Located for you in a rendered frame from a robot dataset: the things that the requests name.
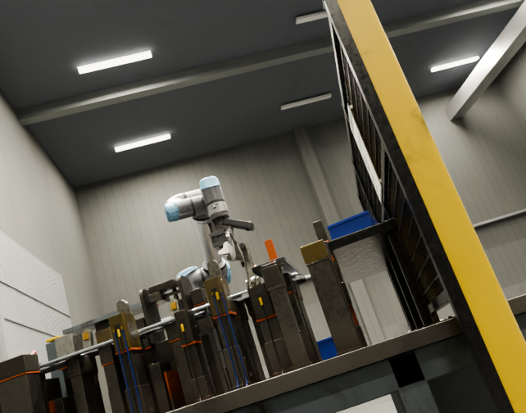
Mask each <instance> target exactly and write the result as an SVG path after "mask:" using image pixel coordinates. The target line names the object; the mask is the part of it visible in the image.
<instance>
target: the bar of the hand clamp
mask: <svg viewBox="0 0 526 413"><path fill-rule="evenodd" d="M239 246H240V248H241V251H242V254H243V258H244V261H245V265H244V269H245V272H246V275H247V281H248V283H249V287H251V286H252V284H251V279H250V278H251V277H253V276H254V277H255V281H256V285H258V281H257V278H256V277H257V275H255V274H254V273H252V267H254V264H253V260H252V255H251V253H250V249H249V246H248V245H247V244H244V243H240V244H239Z"/></svg>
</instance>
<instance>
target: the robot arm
mask: <svg viewBox="0 0 526 413"><path fill-rule="evenodd" d="M199 185H200V189H197V190H193V191H190V192H186V193H180V194H177V195H175V196H173V197H172V198H170V199H169V200H167V201H166V203H165V205H164V212H165V214H166V218H167V220H168V221H169V222H173V221H178V220H182V219H186V218H189V217H192V218H193V220H195V221H196V222H197V228H198V233H199V236H200V240H201V245H202V251H203V256H204V260H205V261H204V262H203V264H202V267H203V268H201V269H198V268H197V267H196V266H194V267H190V268H187V269H186V270H183V271H181V272H180V273H178V275H177V277H178V276H180V275H182V276H185V277H187V278H188V279H189V281H190V283H191V285H192V287H193V290H195V289H197V288H205V287H204V283H203V282H204V281H206V280H208V279H210V278H211V277H210V274H209V271H208V269H207V263H208V262H209V261H218V263H219V265H220V269H221V272H222V275H223V276H224V278H225V279H226V280H227V281H228V284H230V282H231V271H230V266H229V263H228V262H227V261H225V259H224V258H222V256H221V255H228V256H227V260H228V261H240V262H241V265H242V267H244V265H245V261H244V258H243V254H242V251H241V248H240V246H239V244H238V240H237V237H236V235H235V232H234V228H235V229H245V230H246V231H254V229H255V225H254V224H253V223H252V222H251V221H243V220H234V219H229V210H228V207H227V205H226V202H225V199H224V195H223V193H222V190H221V187H220V183H219V180H218V179H217V178H216V177H215V176H209V177H206V178H204V179H202V180H201V181H200V182H199ZM177 277H176V279H177Z"/></svg>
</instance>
